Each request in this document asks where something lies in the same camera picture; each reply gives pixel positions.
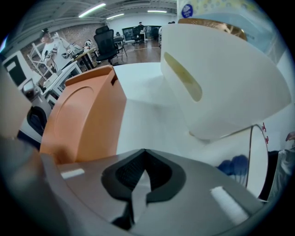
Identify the white cabinet with dark panel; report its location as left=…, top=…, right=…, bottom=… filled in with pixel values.
left=1, top=50, right=32, bottom=88

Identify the blue and white tissue pack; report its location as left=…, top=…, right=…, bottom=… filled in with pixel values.
left=177, top=0, right=285, bottom=54

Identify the black office chair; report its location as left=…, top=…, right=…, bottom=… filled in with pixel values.
left=93, top=25, right=121, bottom=65

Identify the person's light clothing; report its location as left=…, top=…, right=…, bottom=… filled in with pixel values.
left=267, top=138, right=295, bottom=201

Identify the white bag with blue print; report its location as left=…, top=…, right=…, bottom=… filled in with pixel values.
left=207, top=124, right=271, bottom=201

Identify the white table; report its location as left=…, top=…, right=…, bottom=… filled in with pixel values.
left=42, top=61, right=82, bottom=105

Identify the orange plastic container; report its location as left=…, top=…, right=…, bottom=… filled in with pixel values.
left=39, top=65, right=127, bottom=165

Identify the white device with dark window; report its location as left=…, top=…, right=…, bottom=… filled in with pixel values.
left=19, top=105, right=50, bottom=142

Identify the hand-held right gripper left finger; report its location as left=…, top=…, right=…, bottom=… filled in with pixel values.
left=39, top=148, right=147, bottom=236

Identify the white plastic box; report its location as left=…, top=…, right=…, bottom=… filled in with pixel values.
left=159, top=23, right=292, bottom=142

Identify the wooden desk with black legs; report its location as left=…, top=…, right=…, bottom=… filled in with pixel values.
left=68, top=47, right=98, bottom=70

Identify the white metal rack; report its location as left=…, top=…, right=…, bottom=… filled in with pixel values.
left=27, top=41, right=57, bottom=78

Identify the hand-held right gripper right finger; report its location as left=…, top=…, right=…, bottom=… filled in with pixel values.
left=130, top=148, right=266, bottom=236

